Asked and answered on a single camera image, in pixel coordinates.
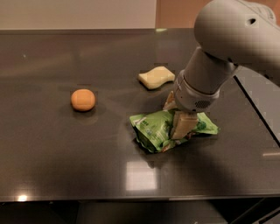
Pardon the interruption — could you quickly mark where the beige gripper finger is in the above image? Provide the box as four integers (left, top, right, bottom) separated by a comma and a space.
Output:
163, 91, 177, 110
171, 111, 198, 139

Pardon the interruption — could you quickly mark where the green rice chip bag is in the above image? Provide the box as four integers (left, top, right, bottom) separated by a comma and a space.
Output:
129, 109, 219, 153

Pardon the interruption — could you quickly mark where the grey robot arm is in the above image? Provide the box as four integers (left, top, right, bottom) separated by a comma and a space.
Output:
173, 0, 280, 113

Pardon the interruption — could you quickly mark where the yellow sponge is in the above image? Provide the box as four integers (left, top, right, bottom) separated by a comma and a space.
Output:
137, 66, 175, 89

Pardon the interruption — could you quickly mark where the grey side table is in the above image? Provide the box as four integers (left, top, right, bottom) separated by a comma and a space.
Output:
235, 67, 280, 144

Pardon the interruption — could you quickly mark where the orange fruit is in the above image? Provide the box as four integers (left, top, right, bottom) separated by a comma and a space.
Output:
71, 89, 95, 111

